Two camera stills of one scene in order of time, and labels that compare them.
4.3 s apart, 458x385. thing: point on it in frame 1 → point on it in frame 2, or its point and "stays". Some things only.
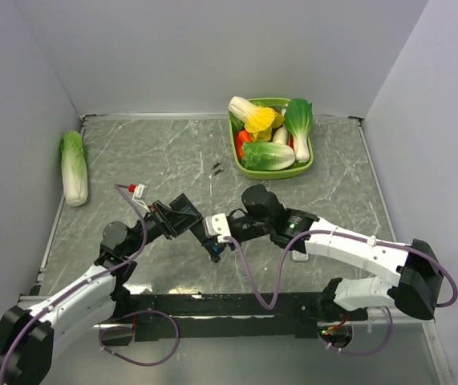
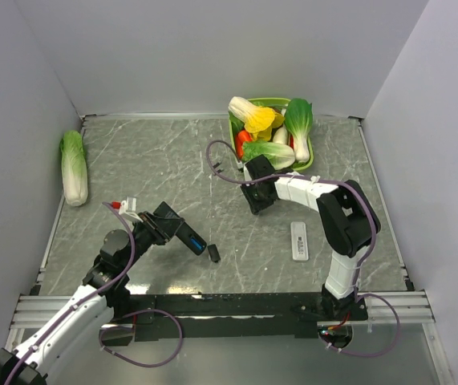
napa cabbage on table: [74, 170] stays
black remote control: [208, 243] → [191, 239]
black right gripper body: [247, 228] → [255, 196]
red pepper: [241, 136] stays
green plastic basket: [269, 174] stays
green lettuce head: [266, 156] stays
